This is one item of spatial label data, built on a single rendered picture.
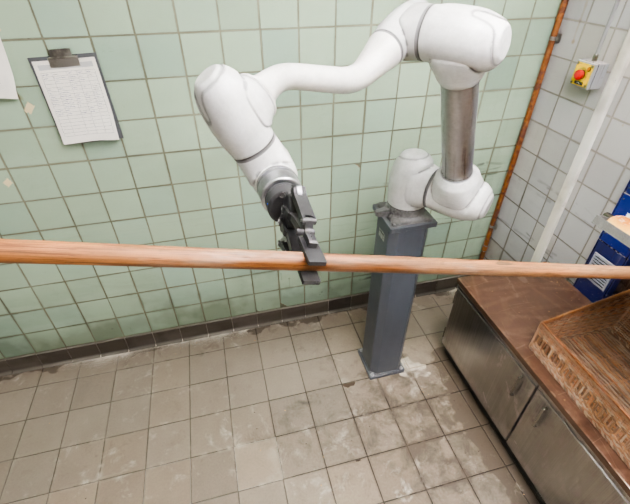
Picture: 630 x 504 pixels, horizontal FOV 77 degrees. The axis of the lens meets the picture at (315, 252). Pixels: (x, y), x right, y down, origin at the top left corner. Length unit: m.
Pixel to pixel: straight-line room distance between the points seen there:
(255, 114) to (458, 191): 0.85
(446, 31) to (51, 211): 1.73
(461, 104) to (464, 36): 0.20
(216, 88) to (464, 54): 0.60
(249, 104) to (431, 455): 1.79
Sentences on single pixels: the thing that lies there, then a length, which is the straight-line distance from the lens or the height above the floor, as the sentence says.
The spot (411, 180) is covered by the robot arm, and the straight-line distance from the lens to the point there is 1.56.
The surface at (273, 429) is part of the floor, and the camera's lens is 2.16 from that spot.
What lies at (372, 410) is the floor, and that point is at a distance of 2.22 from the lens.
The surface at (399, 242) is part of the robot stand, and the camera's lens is 1.68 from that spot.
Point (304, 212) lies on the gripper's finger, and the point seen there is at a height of 1.55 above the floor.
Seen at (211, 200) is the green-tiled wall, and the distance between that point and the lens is 2.01.
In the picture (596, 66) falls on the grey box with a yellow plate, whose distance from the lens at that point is 2.12.
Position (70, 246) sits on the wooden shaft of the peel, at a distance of 0.59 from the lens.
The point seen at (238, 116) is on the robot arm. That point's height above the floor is 1.64.
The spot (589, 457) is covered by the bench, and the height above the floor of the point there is 0.51.
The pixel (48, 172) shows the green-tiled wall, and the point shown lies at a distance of 2.03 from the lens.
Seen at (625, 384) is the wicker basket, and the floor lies 0.59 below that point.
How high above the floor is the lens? 1.90
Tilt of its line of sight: 38 degrees down
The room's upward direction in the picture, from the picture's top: straight up
